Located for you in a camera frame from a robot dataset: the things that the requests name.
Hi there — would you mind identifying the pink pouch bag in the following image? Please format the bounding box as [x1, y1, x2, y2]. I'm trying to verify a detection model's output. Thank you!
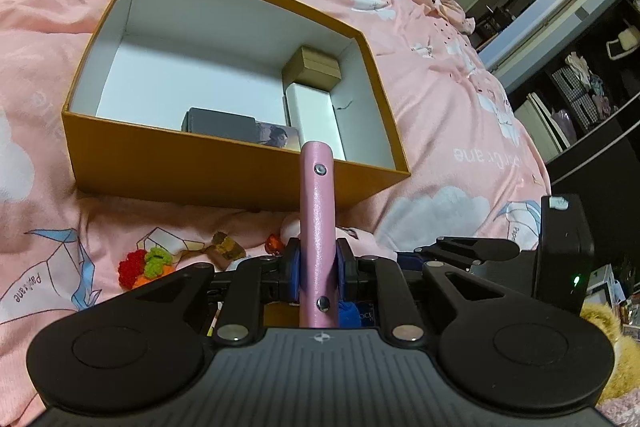
[299, 141, 338, 329]

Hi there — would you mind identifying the amber brown hair clip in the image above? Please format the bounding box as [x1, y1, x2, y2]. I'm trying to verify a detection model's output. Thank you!
[205, 232, 246, 271]

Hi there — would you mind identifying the yellow fluffy plush toy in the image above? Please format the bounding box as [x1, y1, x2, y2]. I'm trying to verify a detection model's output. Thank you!
[580, 303, 640, 405]

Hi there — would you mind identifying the pink patterned bed sheet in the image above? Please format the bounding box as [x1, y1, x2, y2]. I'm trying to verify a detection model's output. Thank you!
[0, 0, 552, 427]

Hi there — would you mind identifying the orange knitted carrot toy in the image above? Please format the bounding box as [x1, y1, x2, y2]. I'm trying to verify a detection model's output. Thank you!
[117, 246, 175, 291]

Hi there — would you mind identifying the photo card with picture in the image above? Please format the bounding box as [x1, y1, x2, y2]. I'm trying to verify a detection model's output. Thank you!
[256, 121, 300, 152]

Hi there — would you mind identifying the dark shelf with items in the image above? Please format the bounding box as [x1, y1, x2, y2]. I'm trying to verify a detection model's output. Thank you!
[509, 0, 639, 207]

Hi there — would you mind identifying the dark grey flat box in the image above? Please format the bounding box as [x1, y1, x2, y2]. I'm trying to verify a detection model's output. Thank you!
[181, 107, 258, 143]

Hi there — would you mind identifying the white rectangular box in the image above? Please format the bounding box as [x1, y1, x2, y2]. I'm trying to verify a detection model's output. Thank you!
[285, 82, 345, 160]

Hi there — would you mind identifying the orange cardboard storage box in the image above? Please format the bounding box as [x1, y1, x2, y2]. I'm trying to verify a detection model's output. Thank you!
[62, 0, 410, 210]

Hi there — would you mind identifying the small gold cardboard box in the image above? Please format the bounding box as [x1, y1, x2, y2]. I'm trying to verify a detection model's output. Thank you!
[281, 46, 342, 92]

